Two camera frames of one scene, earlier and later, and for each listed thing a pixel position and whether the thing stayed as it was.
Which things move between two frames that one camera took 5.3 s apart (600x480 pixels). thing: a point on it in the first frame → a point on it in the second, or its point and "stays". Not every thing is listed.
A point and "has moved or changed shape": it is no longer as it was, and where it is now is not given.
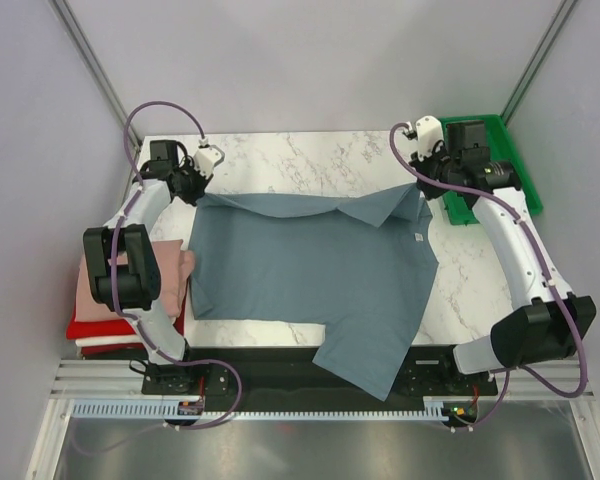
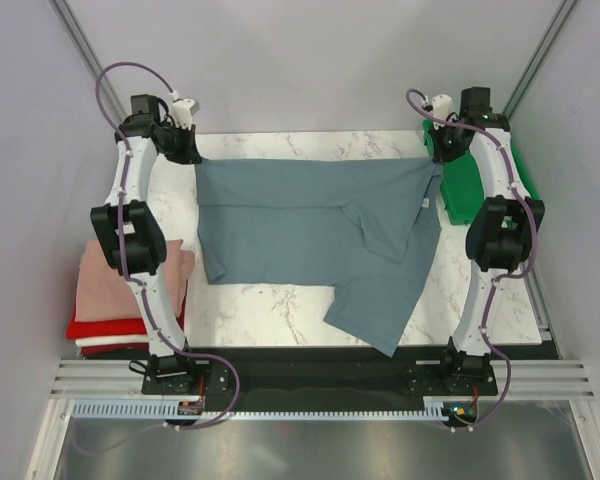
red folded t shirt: x=119 y=328 stays
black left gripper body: x=192 y=182 → x=177 y=143
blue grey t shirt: x=363 y=268 has moved or changed shape
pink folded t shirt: x=175 y=266 stays
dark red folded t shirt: x=120 y=350 stays
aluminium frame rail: x=101 y=379 stays
